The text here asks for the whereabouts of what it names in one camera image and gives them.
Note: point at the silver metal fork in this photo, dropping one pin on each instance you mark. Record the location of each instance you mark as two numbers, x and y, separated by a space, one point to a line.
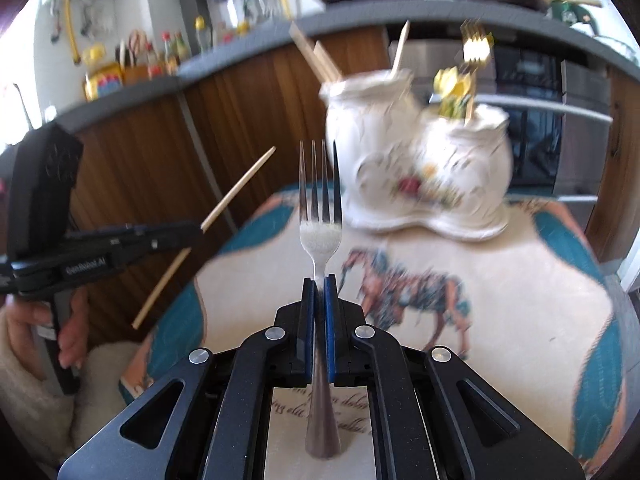
320 240

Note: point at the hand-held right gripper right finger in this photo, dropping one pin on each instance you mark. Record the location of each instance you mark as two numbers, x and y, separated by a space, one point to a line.
330 330

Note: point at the wooden cabinet door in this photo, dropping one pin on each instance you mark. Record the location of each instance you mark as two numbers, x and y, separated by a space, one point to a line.
615 185
270 125

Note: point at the person's left forearm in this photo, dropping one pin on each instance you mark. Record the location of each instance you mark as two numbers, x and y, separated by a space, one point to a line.
30 410

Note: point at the stainless steel built-in oven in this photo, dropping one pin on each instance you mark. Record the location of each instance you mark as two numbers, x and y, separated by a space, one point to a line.
540 110

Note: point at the yellow cap oil bottle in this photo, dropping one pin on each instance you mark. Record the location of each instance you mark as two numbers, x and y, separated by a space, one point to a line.
203 37

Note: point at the wooden knife block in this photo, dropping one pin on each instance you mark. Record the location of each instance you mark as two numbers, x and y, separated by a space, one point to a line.
136 74

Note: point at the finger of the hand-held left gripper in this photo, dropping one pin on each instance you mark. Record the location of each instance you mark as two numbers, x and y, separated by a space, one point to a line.
150 254
165 232

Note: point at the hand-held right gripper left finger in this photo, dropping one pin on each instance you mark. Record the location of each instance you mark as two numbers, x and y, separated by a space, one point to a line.
308 330

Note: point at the small yellow lid jar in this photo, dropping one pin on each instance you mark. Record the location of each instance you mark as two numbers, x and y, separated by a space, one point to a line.
242 28

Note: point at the white floral ceramic utensil holder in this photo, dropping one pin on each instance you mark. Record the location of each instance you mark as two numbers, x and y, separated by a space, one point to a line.
380 160

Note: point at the person's left hand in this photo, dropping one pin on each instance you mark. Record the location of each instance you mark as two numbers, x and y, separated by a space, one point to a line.
75 330

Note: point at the large yellow jar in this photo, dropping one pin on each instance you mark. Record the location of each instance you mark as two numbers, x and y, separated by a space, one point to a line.
105 82

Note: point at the red label sauce bottle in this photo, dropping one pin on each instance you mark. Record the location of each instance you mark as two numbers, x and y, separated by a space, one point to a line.
152 62

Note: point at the grey speckled kitchen countertop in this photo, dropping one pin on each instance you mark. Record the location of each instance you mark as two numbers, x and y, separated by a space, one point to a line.
360 17

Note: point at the gold metal fork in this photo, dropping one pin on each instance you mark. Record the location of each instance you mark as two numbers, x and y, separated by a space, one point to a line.
475 50

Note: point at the printed horse mat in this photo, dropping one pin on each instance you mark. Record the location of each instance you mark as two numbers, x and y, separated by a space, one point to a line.
525 310

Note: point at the wooden chopstick held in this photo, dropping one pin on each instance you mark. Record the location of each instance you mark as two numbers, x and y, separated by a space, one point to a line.
140 160

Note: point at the yellow plastic scoop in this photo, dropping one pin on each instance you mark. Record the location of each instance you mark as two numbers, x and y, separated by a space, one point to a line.
95 55

